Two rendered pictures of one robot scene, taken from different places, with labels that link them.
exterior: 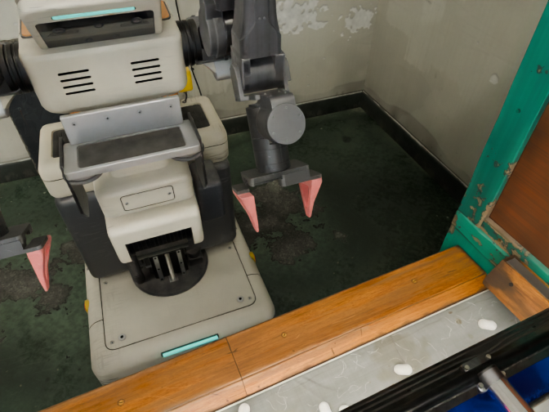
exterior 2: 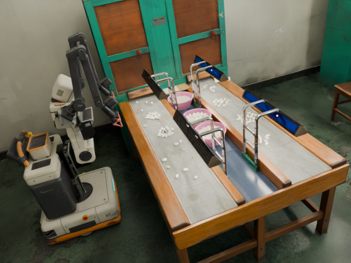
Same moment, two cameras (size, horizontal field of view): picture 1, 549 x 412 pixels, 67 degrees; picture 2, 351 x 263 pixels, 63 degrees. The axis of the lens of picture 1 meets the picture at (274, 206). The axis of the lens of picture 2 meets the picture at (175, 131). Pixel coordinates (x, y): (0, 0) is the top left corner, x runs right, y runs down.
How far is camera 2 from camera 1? 2.36 m
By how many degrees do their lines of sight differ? 61
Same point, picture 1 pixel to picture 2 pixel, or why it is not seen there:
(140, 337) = (106, 194)
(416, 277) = (124, 107)
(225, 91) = not seen: outside the picture
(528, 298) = (135, 93)
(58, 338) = (85, 254)
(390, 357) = (139, 112)
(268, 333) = (130, 123)
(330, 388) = (142, 118)
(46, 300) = not seen: outside the picture
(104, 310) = (91, 207)
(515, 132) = (110, 75)
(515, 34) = (49, 84)
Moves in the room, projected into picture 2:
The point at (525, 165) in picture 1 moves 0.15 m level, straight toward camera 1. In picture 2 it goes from (115, 78) to (124, 81)
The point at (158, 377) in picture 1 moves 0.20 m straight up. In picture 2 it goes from (135, 134) to (129, 115)
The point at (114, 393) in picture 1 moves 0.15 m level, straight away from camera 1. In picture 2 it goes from (136, 139) to (121, 147)
